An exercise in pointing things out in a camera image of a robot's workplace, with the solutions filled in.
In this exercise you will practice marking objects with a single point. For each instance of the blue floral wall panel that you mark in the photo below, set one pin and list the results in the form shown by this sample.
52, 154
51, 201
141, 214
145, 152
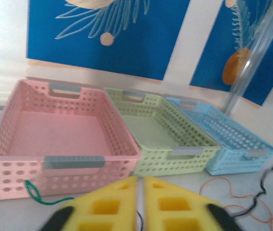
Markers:
139, 48
211, 60

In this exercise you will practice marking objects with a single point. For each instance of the aluminium frame post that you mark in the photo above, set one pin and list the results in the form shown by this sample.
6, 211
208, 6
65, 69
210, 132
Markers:
251, 60

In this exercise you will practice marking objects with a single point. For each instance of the pink plastic basket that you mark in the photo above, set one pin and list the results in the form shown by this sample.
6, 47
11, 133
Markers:
59, 134

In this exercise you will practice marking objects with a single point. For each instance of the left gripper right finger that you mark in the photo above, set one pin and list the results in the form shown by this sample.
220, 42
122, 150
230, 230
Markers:
165, 192

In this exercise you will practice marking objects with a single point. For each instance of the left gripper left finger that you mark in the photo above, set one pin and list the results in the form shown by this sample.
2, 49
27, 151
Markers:
117, 195

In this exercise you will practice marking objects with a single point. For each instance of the blue plastic basket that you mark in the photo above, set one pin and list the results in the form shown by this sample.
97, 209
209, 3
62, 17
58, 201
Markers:
232, 142

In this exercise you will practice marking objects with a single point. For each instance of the green plastic basket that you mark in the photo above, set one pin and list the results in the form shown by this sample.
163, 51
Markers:
151, 134

